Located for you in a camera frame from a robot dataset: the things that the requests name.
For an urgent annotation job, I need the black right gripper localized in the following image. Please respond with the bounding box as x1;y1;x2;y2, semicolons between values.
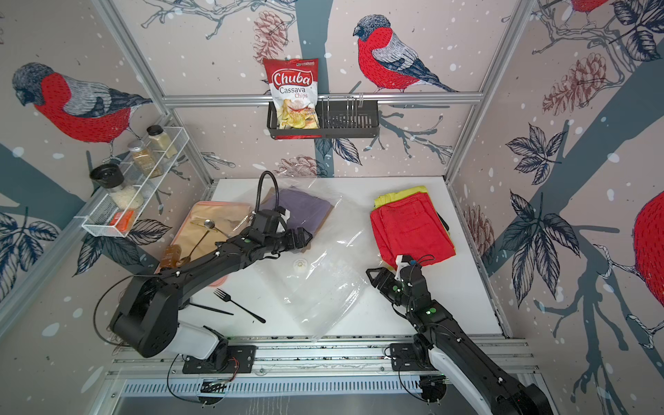
365;268;415;313

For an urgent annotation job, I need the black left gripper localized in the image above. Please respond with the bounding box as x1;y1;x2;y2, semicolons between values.
264;225;314;254

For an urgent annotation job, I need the clear plastic vacuum bag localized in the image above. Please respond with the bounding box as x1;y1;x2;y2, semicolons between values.
221;178;380;341

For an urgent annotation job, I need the red garment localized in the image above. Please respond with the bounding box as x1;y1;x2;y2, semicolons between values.
370;192;456;268

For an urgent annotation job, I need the neon yellow garment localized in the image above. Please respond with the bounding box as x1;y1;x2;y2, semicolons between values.
373;186;428;209

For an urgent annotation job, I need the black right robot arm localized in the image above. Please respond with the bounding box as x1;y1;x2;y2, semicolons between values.
366;259;553;414

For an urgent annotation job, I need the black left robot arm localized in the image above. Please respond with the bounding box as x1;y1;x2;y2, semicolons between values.
110;209;313;358

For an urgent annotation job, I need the red Chuba cassava chips bag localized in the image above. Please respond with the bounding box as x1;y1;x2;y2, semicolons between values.
263;59;319;130

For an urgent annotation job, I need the purple grey folded garment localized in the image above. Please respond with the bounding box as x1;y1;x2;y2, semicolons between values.
278;188;333;235

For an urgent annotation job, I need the brown folded garment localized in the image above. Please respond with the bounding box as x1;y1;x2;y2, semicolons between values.
309;207;333;235

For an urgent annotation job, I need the black plastic fork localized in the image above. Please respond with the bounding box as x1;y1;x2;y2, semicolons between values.
214;288;266;324

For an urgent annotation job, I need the metal spoon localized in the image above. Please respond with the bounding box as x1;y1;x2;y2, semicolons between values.
177;219;227;266

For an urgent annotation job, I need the amber sauce bottle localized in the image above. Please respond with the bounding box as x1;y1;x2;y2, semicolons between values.
159;245;182;270

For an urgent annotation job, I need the yellow spice jar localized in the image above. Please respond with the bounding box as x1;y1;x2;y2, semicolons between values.
147;124;178;158

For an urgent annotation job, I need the small red packet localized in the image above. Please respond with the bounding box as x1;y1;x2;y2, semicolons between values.
109;209;137;233

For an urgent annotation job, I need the brown spice jar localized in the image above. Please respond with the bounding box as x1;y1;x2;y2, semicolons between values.
127;140;163;178

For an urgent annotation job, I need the clear acrylic spice shelf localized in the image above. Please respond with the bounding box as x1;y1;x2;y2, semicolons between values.
82;126;190;238

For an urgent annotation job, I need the black lid spice jar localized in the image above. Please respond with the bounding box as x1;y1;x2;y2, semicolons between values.
89;164;145;211

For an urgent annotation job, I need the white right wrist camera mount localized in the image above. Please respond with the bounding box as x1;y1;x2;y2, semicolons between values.
395;255;417;273

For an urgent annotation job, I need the black corrugated cable hose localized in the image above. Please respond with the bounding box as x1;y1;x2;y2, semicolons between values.
253;169;281;214

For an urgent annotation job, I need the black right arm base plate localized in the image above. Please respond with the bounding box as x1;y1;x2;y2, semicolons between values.
387;343;439;373

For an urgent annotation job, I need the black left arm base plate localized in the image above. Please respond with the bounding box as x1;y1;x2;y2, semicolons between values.
183;345;258;375

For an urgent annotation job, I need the black wire wall basket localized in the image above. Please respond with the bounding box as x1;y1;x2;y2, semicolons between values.
266;99;380;140

